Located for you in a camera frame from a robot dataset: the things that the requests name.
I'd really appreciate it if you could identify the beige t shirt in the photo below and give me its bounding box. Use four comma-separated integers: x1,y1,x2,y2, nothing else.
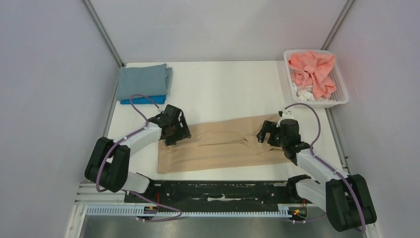
157,114,289,174

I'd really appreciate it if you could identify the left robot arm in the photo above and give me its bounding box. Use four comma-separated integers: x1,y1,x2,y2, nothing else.
84,105,191,202

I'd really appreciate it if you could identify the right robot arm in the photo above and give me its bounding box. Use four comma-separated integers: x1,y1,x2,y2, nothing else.
257,119,377,232

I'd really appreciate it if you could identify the bright blue folded t shirt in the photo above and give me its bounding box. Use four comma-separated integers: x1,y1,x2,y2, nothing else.
132,95,166,105

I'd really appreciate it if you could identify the white t shirt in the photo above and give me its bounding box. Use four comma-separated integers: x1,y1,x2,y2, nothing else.
292,82,327,102

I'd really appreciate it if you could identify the grey-blue folded t shirt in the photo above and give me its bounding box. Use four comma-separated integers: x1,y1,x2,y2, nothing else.
116,63,173,101

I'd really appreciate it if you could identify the white plastic basket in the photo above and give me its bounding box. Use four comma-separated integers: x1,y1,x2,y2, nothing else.
283,50,349,108

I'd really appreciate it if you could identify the pink t shirt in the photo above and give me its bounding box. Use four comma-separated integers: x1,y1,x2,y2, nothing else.
288,51,336,100

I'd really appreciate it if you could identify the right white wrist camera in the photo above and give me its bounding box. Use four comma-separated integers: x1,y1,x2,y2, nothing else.
276,109,295,127

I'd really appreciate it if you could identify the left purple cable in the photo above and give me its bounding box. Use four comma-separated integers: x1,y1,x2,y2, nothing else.
96,94,183,223

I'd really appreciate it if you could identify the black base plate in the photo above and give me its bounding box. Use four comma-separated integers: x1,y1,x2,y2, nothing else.
143,180,311,213

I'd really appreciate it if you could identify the white cable duct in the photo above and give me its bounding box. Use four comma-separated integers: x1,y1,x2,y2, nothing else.
86,205,294,219

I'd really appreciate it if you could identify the right corner aluminium post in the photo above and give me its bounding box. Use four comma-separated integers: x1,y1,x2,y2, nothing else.
321,0,356,50

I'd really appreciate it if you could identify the corner aluminium post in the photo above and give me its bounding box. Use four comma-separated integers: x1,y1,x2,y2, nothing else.
81,0,125,67
321,0,356,50

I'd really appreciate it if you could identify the left corner aluminium post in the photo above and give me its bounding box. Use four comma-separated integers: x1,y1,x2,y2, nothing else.
81,0,125,67

